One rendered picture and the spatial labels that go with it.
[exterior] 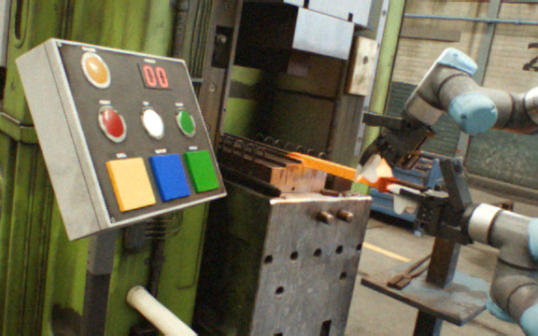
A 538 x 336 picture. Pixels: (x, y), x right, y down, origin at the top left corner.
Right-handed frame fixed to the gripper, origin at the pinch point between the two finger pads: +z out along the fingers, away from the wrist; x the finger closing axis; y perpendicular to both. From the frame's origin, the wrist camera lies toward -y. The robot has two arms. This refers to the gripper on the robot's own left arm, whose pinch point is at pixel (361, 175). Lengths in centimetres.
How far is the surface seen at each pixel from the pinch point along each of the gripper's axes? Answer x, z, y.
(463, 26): 716, 74, -428
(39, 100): -74, -9, -7
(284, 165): -7.8, 10.6, -14.9
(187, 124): -45.8, -4.6, -9.2
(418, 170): 326, 132, -143
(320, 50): -2.6, -15.2, -28.9
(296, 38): -11.4, -16.5, -29.7
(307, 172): 0.3, 11.6, -13.7
